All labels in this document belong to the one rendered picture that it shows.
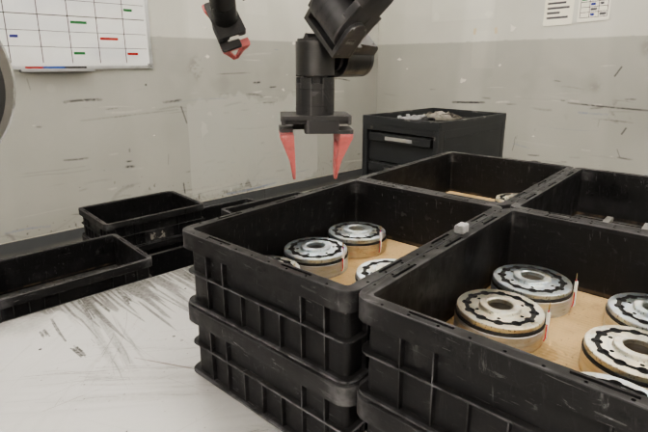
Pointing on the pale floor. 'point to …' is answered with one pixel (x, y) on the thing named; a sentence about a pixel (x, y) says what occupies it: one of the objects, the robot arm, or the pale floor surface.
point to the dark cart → (428, 137)
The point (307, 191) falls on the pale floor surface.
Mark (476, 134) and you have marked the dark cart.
